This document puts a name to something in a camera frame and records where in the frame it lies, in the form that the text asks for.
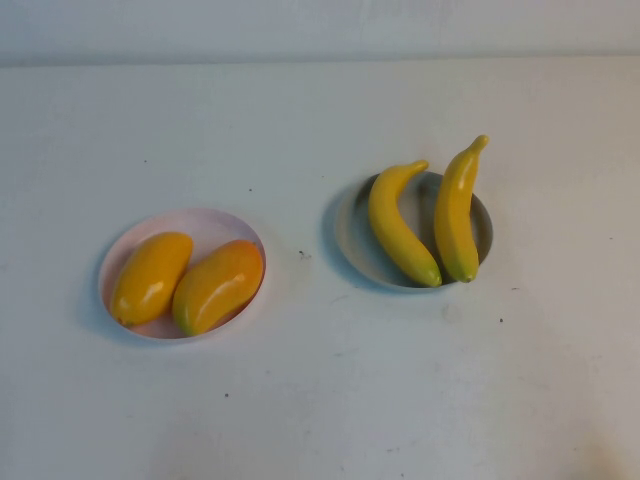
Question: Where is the orange mango with green tip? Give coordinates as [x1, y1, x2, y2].
[172, 239, 265, 336]

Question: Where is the pink round plate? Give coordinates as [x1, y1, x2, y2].
[98, 207, 268, 341]

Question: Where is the grey round plate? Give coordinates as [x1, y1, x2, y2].
[333, 171, 495, 291]

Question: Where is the yellow-orange mango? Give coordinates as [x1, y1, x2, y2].
[110, 231, 194, 329]

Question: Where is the yellow banana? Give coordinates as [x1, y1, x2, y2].
[368, 159, 444, 289]
[433, 134, 491, 284]

